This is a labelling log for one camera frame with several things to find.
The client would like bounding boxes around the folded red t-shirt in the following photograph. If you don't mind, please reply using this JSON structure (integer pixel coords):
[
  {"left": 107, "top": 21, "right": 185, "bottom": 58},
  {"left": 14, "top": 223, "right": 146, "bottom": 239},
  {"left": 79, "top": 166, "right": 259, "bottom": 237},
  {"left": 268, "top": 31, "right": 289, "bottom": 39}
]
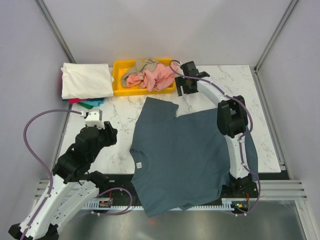
[{"left": 68, "top": 98, "right": 86, "bottom": 104}]

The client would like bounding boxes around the white slotted cable duct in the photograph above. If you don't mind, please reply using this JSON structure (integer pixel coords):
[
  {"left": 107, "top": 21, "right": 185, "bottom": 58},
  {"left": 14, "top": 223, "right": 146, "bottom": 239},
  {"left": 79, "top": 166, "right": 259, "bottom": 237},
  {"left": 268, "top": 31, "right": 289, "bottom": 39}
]
[{"left": 81, "top": 199, "right": 234, "bottom": 211}]

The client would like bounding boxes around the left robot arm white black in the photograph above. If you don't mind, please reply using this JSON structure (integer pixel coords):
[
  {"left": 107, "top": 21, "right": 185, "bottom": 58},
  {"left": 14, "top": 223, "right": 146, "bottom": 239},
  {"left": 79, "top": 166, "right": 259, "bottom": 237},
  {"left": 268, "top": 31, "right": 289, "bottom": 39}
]
[{"left": 8, "top": 121, "right": 118, "bottom": 240}]

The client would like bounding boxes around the blue-grey t-shirt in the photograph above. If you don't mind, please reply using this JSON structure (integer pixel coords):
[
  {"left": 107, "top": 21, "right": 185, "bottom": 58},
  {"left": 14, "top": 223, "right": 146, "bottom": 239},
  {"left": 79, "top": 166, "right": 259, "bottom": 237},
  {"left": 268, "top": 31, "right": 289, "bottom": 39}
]
[{"left": 129, "top": 96, "right": 259, "bottom": 218}]

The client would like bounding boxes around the right aluminium post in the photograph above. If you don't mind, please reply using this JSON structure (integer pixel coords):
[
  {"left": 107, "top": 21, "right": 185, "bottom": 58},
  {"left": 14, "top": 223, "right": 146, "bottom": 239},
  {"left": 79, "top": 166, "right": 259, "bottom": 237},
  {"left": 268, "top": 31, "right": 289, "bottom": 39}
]
[{"left": 252, "top": 0, "right": 301, "bottom": 73}]

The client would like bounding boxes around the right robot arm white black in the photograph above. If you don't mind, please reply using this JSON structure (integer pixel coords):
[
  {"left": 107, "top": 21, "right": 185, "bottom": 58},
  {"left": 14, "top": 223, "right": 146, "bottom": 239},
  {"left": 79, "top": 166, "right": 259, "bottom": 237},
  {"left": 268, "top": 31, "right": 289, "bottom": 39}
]
[{"left": 169, "top": 60, "right": 258, "bottom": 197}]

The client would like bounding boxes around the folded light blue t-shirt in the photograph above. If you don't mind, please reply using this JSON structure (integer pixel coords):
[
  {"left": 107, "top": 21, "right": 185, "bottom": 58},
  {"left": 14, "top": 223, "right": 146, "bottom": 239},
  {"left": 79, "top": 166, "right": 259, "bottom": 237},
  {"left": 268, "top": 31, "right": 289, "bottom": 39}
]
[{"left": 82, "top": 97, "right": 105, "bottom": 107}]

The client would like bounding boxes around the pink t-shirt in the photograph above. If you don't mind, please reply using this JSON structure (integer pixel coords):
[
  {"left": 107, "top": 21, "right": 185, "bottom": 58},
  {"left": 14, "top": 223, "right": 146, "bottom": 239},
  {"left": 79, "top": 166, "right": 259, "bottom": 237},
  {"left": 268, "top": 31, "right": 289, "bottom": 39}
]
[{"left": 125, "top": 64, "right": 176, "bottom": 92}]

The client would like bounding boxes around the folded white t-shirt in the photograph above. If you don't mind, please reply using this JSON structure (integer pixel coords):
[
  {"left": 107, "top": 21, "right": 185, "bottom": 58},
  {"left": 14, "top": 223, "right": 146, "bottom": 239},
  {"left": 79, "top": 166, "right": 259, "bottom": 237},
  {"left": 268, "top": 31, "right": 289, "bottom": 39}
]
[{"left": 61, "top": 62, "right": 114, "bottom": 100}]

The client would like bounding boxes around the yellow plastic bin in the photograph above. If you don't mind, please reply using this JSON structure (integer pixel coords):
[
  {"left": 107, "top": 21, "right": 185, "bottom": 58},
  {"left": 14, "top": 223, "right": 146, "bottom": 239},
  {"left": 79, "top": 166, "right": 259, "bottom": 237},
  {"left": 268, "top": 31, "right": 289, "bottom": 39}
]
[{"left": 112, "top": 59, "right": 176, "bottom": 97}]

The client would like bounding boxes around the folded green t-shirt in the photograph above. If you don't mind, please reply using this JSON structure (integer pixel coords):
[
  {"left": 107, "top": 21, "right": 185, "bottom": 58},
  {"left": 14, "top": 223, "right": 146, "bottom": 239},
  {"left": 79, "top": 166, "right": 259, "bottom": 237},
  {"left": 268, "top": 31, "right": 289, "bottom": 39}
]
[{"left": 77, "top": 101, "right": 100, "bottom": 110}]

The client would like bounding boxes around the beige t-shirt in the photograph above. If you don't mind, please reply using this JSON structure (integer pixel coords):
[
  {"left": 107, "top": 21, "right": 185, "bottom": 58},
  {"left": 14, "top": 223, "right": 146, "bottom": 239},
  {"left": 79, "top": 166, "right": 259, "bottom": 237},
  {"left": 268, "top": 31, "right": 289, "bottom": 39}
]
[{"left": 121, "top": 58, "right": 160, "bottom": 88}]

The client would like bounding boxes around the left aluminium post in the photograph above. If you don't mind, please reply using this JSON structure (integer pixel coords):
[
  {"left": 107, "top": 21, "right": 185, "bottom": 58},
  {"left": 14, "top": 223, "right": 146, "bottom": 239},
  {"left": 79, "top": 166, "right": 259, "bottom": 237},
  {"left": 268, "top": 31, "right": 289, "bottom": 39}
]
[{"left": 34, "top": 0, "right": 76, "bottom": 64}]

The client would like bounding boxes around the aluminium post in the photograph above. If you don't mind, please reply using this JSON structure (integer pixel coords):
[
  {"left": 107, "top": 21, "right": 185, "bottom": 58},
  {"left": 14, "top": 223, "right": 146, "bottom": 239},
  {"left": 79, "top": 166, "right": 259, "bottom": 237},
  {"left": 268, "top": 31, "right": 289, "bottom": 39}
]
[
  {"left": 252, "top": 0, "right": 301, "bottom": 73},
  {"left": 34, "top": 0, "right": 76, "bottom": 64}
]

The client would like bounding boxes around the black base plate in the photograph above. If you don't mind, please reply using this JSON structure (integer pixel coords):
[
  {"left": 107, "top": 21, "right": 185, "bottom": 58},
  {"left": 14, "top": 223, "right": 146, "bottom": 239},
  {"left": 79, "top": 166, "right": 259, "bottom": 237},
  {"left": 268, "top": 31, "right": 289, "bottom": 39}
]
[{"left": 92, "top": 174, "right": 259, "bottom": 213}]

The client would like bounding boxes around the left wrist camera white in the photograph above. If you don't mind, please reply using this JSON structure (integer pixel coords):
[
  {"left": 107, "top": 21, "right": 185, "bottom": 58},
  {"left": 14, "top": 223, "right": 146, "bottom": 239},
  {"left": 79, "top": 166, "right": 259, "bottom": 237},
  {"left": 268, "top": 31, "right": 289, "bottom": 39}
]
[{"left": 84, "top": 108, "right": 105, "bottom": 130}]

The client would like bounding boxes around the aluminium frame rail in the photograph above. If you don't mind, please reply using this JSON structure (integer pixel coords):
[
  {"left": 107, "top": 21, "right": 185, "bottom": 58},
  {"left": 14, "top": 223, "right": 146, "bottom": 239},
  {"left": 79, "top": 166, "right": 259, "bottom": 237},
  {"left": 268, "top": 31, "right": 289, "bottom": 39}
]
[{"left": 34, "top": 180, "right": 308, "bottom": 201}]

